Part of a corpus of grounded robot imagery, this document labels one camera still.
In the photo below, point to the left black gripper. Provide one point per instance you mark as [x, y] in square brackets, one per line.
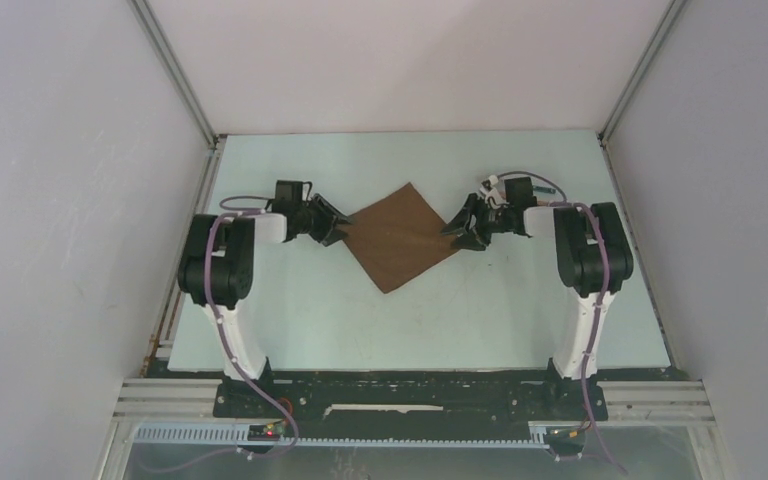
[320, 205]

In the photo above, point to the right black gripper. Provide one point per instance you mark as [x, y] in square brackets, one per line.
[460, 221]

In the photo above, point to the brown cloth napkin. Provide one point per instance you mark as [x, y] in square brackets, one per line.
[397, 239]

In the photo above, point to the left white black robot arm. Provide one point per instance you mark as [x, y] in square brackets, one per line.
[216, 267]

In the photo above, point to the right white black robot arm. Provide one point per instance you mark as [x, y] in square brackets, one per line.
[593, 255]

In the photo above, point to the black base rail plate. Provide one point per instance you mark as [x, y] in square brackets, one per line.
[405, 406]

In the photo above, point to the left aluminium corner post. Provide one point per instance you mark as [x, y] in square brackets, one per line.
[164, 50]

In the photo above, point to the aluminium corner post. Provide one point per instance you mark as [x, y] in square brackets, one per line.
[653, 47]
[164, 50]

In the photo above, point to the aluminium frame profile front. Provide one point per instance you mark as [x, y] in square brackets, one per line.
[150, 400]

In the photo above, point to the right aluminium corner post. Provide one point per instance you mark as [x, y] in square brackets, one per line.
[653, 47]

